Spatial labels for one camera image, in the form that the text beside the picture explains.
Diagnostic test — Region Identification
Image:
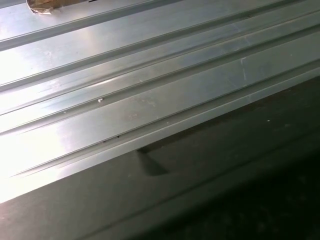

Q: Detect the black PC case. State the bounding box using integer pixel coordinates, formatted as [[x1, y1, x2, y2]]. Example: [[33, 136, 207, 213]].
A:
[[0, 74, 320, 240]]

